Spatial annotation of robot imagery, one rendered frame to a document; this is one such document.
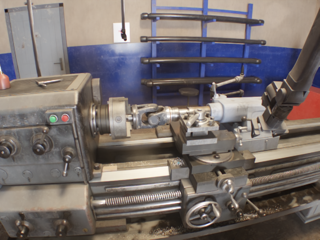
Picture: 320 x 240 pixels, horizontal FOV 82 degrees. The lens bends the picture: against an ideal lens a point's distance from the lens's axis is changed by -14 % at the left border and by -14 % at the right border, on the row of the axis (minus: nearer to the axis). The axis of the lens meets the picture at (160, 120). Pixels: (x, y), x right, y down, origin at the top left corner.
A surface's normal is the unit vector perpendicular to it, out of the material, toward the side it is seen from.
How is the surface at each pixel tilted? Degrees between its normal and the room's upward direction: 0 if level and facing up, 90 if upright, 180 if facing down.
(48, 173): 90
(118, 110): 49
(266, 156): 36
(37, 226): 90
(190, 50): 90
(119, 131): 103
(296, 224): 0
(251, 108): 82
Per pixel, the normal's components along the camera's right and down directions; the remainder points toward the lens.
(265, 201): 0.00, -0.91
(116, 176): 0.10, -0.51
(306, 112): -0.86, 0.21
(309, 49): -1.00, 0.05
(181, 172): 0.18, 0.40
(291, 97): 0.02, 0.72
